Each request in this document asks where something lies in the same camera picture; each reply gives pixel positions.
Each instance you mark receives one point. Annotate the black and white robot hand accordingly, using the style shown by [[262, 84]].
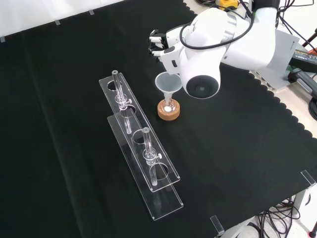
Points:
[[171, 57]]

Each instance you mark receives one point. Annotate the black tripod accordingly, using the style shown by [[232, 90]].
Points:
[[310, 37]]

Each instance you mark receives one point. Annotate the clear plastic funnel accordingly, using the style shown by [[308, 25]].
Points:
[[167, 83]]

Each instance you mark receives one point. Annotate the yellow stop button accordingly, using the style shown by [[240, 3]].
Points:
[[229, 3]]

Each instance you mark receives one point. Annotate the green and grey clamp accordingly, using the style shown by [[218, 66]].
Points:
[[303, 79]]

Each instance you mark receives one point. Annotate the black power adapter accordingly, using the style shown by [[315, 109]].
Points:
[[305, 57]]

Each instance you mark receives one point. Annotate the clear cloth clip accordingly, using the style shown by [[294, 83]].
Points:
[[2, 39], [217, 224], [91, 12], [57, 22], [308, 177]]

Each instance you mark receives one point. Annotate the black bench cloth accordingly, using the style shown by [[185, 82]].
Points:
[[62, 124]]

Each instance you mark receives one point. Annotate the pale grey board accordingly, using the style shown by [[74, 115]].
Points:
[[284, 57]]

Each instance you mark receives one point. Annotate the round-bottom glass flask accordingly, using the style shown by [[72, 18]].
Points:
[[169, 107]]

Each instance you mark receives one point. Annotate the clear acrylic funnel stand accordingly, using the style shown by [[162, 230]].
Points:
[[143, 153]]

